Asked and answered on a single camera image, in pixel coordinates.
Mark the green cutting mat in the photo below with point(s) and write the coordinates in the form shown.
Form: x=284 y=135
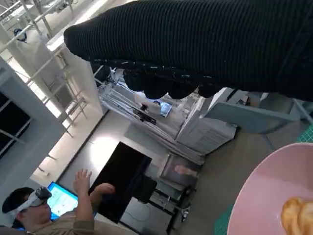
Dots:
x=221 y=220

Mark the black monitor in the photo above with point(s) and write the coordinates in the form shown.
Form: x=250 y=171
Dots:
x=122 y=178

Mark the grey framed box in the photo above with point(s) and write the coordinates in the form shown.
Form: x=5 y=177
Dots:
x=182 y=169

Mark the pink bowl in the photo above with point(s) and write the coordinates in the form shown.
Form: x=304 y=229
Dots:
x=264 y=186

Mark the right robot hand black glove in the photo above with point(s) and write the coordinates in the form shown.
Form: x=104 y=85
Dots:
x=195 y=39

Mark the white cabinet with vent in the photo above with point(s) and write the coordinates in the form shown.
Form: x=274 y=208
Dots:
x=207 y=137

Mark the person with headset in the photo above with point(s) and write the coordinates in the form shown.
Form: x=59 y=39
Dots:
x=78 y=220

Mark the bright blue computer screen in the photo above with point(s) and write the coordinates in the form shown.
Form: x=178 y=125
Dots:
x=61 y=200

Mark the round bread bun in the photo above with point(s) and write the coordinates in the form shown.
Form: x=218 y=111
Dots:
x=298 y=215

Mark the white VR headset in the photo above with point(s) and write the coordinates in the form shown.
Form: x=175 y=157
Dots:
x=36 y=198

